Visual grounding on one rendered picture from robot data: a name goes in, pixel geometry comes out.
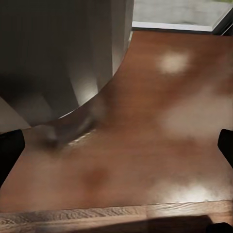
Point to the nightstand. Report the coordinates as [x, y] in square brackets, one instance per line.
[149, 137]

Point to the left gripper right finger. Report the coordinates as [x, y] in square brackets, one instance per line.
[225, 144]

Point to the fixed window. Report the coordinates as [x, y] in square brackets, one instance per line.
[210, 17]

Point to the table lamp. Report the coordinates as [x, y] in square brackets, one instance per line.
[55, 55]

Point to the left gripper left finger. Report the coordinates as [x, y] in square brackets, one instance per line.
[12, 145]

